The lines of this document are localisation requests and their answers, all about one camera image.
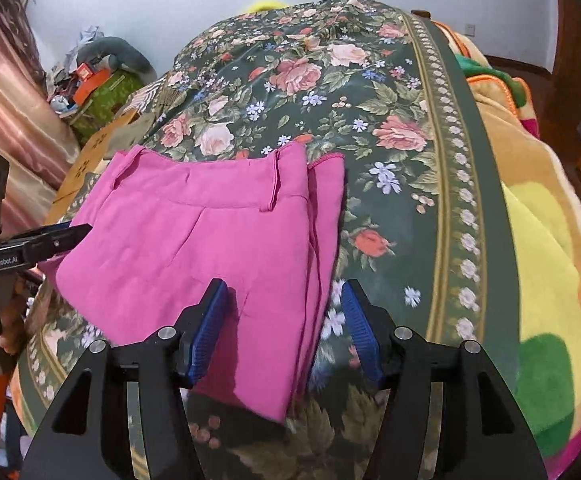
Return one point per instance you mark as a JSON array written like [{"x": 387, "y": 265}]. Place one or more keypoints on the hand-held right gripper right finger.
[{"x": 363, "y": 335}]

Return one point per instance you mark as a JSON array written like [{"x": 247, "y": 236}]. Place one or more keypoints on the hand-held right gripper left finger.
[{"x": 205, "y": 330}]

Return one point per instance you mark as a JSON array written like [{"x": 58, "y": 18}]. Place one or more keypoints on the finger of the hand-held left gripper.
[{"x": 55, "y": 240}]

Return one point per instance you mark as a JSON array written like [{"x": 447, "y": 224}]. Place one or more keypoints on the pink pants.
[{"x": 180, "y": 240}]

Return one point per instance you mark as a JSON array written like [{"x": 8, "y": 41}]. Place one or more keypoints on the person's left hand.
[{"x": 14, "y": 325}]

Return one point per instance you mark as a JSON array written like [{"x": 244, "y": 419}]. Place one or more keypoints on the pink striped curtain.
[{"x": 5, "y": 100}]

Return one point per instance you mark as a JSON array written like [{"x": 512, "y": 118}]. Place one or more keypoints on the olive green garment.
[{"x": 138, "y": 130}]

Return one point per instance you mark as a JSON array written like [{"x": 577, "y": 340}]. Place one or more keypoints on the green fabric storage box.
[{"x": 108, "y": 102}]

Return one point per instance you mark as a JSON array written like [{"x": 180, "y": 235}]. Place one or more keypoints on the orange box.
[{"x": 90, "y": 85}]

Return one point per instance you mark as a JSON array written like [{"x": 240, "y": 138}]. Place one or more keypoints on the pile of clothes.
[{"x": 70, "y": 55}]

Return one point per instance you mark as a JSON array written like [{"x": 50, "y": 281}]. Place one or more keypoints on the striped bed sheet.
[{"x": 145, "y": 95}]

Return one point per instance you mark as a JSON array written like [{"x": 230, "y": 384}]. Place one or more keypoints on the colourful fleece blanket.
[{"x": 545, "y": 240}]

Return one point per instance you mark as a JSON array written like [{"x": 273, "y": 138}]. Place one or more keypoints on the dark green floral blanket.
[{"x": 370, "y": 110}]

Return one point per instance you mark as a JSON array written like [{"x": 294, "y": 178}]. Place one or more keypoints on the yellow foam tube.
[{"x": 263, "y": 6}]

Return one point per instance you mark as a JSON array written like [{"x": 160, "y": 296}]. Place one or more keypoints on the white wall socket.
[{"x": 468, "y": 29}]

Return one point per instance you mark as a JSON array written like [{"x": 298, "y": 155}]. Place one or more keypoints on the wooden bed post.
[{"x": 420, "y": 13}]

